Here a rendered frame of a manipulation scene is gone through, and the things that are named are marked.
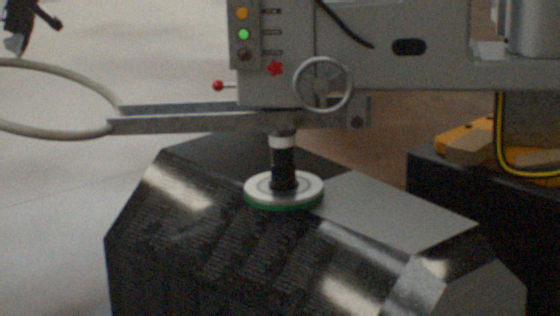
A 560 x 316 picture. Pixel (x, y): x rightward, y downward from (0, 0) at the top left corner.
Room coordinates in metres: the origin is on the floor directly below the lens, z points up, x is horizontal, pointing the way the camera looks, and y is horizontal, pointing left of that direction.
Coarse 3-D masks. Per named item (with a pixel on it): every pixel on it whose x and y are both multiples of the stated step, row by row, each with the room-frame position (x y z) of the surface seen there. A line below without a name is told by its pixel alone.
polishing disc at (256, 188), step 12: (252, 180) 2.28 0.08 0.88; (264, 180) 2.28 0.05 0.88; (300, 180) 2.27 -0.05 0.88; (312, 180) 2.26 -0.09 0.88; (252, 192) 2.20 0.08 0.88; (264, 192) 2.19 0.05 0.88; (276, 192) 2.19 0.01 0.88; (288, 192) 2.19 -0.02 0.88; (300, 192) 2.19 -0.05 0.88; (312, 192) 2.18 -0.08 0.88; (276, 204) 2.14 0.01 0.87; (288, 204) 2.13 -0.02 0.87
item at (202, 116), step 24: (336, 96) 2.27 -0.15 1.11; (120, 120) 2.23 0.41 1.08; (144, 120) 2.22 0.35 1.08; (168, 120) 2.21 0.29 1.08; (192, 120) 2.20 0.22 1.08; (216, 120) 2.20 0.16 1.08; (240, 120) 2.19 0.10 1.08; (264, 120) 2.18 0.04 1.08; (288, 120) 2.18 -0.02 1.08; (312, 120) 2.17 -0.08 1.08; (336, 120) 2.16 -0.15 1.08; (360, 120) 2.12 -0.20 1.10
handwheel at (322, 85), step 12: (312, 60) 2.07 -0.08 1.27; (324, 60) 2.06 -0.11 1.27; (336, 60) 2.06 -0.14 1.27; (300, 72) 2.07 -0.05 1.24; (348, 72) 2.06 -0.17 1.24; (324, 84) 2.06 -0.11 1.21; (348, 84) 2.06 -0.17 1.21; (300, 96) 2.07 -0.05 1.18; (324, 96) 2.07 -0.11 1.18; (348, 96) 2.06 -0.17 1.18; (312, 108) 2.07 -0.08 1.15; (324, 108) 2.07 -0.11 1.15; (336, 108) 2.06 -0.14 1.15
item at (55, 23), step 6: (36, 6) 2.52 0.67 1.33; (42, 6) 2.56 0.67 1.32; (36, 12) 2.53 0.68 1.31; (42, 12) 2.53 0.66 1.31; (48, 12) 2.56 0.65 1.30; (42, 18) 2.54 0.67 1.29; (48, 18) 2.54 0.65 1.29; (54, 18) 2.56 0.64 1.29; (48, 24) 2.55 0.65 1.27; (54, 24) 2.56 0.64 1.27; (60, 24) 2.56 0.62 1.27; (54, 30) 2.57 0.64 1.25; (60, 30) 2.57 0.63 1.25
